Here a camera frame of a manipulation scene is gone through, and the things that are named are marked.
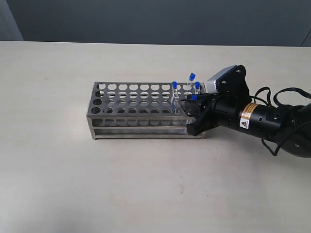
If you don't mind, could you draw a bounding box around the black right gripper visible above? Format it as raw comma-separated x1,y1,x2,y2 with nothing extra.
182,65,251,135

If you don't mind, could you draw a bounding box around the blue-capped tube back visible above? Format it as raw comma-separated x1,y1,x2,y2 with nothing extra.
187,73,196,86

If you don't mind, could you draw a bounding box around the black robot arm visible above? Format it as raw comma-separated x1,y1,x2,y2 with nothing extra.
180,65,311,158

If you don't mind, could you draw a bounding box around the stainless steel test tube rack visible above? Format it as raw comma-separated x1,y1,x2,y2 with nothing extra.
86,82,195,139

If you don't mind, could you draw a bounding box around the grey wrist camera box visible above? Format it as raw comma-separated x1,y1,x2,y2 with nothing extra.
205,65,237,94

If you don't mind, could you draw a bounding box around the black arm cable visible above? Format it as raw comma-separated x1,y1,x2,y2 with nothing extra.
250,87,308,157

